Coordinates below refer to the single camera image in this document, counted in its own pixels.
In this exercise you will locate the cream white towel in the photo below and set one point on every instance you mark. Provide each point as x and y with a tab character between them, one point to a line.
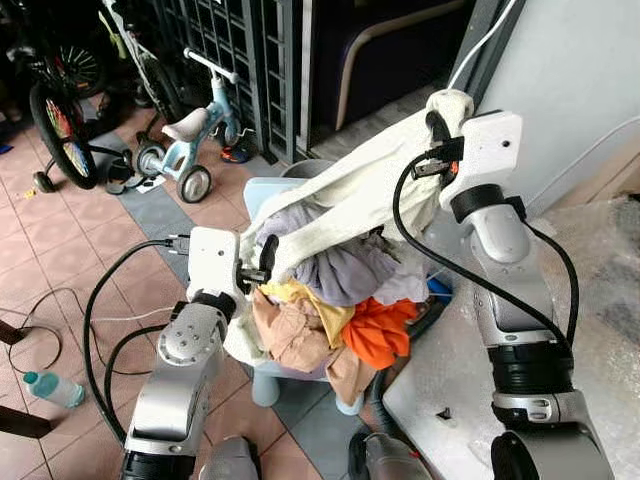
340	190

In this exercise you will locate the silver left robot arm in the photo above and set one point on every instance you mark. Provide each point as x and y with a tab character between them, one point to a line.
185	390

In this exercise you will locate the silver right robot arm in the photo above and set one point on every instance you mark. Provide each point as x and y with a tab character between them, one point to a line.
510	275

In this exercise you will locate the white washing machine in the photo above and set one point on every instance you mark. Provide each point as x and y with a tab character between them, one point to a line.
570	90

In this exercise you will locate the light blue laundry basket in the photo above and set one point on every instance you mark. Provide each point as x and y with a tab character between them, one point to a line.
262	195

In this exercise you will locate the yellow garment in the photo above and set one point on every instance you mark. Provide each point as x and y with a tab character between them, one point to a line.
300	296

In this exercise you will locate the grey purple garment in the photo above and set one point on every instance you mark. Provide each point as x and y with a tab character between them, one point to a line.
340	268

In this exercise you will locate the peach beige garment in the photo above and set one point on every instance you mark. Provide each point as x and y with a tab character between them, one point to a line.
295	340

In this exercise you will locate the orange black shoe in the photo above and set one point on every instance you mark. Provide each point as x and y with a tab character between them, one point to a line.
237	153

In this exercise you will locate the light blue child tricycle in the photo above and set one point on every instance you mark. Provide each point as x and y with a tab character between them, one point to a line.
200	152

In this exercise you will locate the orange garment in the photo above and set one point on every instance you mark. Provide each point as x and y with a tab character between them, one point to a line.
380	325

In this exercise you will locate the black metal gate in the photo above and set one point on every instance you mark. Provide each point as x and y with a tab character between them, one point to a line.
230	50

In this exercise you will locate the clear bubble wrap sheet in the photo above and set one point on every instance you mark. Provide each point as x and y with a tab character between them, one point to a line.
450	350

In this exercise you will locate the clear plastic water bottle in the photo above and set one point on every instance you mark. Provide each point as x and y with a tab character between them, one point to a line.
55	389

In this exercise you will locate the black child bicycle colourful spokes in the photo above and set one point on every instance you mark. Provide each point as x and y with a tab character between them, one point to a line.
65	130

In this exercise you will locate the grey right robot leg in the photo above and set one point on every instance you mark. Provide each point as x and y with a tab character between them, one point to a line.
388	462

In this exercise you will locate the dark brown wooden furniture leg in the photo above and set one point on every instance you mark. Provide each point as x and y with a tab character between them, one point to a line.
20	421

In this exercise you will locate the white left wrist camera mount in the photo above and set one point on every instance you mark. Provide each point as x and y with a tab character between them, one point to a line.
212	260

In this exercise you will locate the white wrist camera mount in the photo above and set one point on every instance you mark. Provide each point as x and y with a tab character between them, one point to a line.
490	150
212	260

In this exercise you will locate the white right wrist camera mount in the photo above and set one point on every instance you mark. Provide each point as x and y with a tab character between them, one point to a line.
490	150

